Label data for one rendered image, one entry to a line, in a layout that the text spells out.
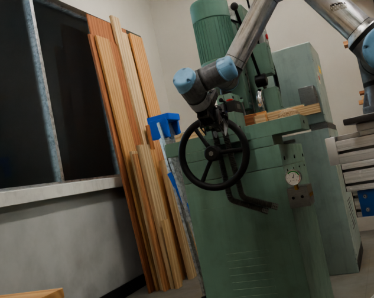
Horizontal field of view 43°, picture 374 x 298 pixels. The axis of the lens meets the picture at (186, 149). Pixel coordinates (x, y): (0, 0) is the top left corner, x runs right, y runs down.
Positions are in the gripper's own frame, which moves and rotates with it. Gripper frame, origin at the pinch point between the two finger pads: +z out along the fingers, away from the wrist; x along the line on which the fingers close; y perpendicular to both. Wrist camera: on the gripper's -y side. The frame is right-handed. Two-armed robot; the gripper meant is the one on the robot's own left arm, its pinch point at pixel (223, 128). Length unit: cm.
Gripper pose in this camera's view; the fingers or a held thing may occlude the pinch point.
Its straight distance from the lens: 177.5
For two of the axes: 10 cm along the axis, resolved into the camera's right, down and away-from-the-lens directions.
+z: 4.3, 4.8, 7.7
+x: 9.0, -2.0, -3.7
